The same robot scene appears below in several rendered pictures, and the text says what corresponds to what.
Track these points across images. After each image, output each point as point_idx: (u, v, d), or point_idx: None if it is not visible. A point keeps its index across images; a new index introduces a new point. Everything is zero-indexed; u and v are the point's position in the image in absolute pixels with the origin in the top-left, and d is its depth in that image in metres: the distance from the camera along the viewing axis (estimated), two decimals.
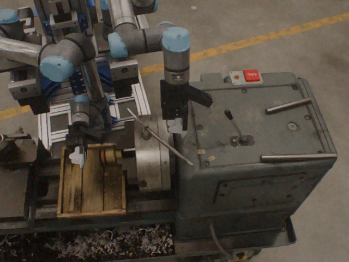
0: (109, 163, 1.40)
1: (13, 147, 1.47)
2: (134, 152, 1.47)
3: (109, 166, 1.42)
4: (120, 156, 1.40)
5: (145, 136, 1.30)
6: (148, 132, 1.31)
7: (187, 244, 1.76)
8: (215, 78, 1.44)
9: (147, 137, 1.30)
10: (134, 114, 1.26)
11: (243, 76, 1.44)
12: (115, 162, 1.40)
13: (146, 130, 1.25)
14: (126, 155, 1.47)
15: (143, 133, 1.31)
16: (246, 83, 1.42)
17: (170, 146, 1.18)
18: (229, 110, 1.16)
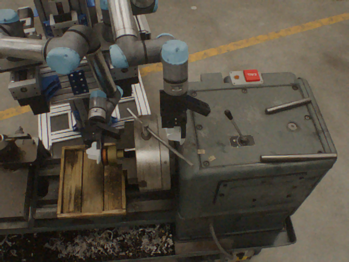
0: (110, 162, 1.40)
1: (13, 147, 1.47)
2: (134, 152, 1.47)
3: (109, 166, 1.42)
4: (122, 156, 1.40)
5: (145, 136, 1.30)
6: (148, 132, 1.31)
7: (187, 244, 1.76)
8: (215, 78, 1.44)
9: (147, 137, 1.30)
10: (134, 114, 1.26)
11: (243, 76, 1.44)
12: (116, 162, 1.39)
13: (146, 130, 1.25)
14: (126, 155, 1.47)
15: (143, 133, 1.31)
16: (246, 83, 1.42)
17: (170, 146, 1.18)
18: (229, 110, 1.16)
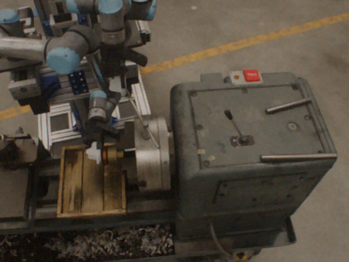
0: (110, 161, 1.40)
1: (13, 147, 1.47)
2: (134, 152, 1.47)
3: (109, 165, 1.41)
4: (122, 156, 1.40)
5: (147, 133, 1.30)
6: (143, 136, 1.30)
7: (187, 244, 1.76)
8: (215, 78, 1.44)
9: None
10: (152, 138, 1.21)
11: (243, 76, 1.44)
12: (116, 161, 1.39)
13: None
14: (126, 155, 1.47)
15: (148, 137, 1.30)
16: (246, 83, 1.42)
17: (128, 96, 1.27)
18: (229, 110, 1.16)
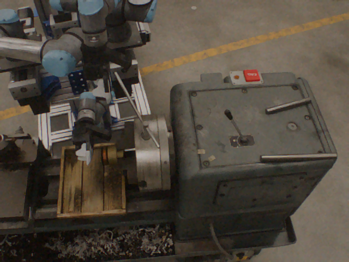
0: (110, 161, 1.40)
1: (13, 147, 1.47)
2: (134, 152, 1.47)
3: (109, 165, 1.41)
4: (122, 156, 1.40)
5: None
6: (143, 136, 1.30)
7: (187, 244, 1.76)
8: (215, 78, 1.44)
9: None
10: (153, 138, 1.21)
11: (243, 76, 1.44)
12: (116, 161, 1.39)
13: None
14: (126, 155, 1.47)
15: (148, 137, 1.30)
16: (246, 83, 1.42)
17: (127, 96, 1.27)
18: (229, 110, 1.16)
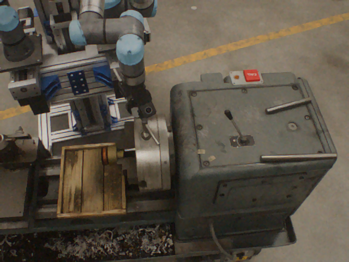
0: (110, 161, 1.40)
1: (13, 147, 1.47)
2: (134, 152, 1.47)
3: (109, 165, 1.41)
4: (122, 156, 1.40)
5: None
6: (143, 136, 1.30)
7: (187, 244, 1.76)
8: (215, 78, 1.44)
9: None
10: (152, 135, 1.19)
11: (243, 76, 1.44)
12: (116, 161, 1.39)
13: None
14: (126, 155, 1.47)
15: (148, 137, 1.30)
16: (246, 83, 1.42)
17: None
18: (229, 110, 1.16)
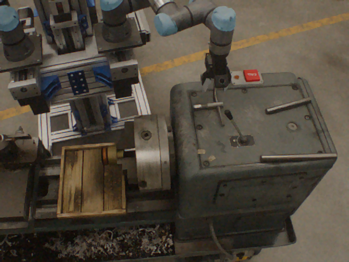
0: (110, 161, 1.40)
1: (13, 147, 1.47)
2: (134, 152, 1.47)
3: (109, 165, 1.41)
4: (122, 156, 1.40)
5: (200, 107, 1.35)
6: (143, 136, 1.30)
7: (187, 244, 1.76)
8: None
9: (145, 132, 1.31)
10: (222, 117, 1.31)
11: (243, 76, 1.44)
12: (116, 161, 1.39)
13: (215, 103, 1.35)
14: (126, 155, 1.47)
15: (148, 137, 1.30)
16: (246, 83, 1.42)
17: None
18: (229, 110, 1.16)
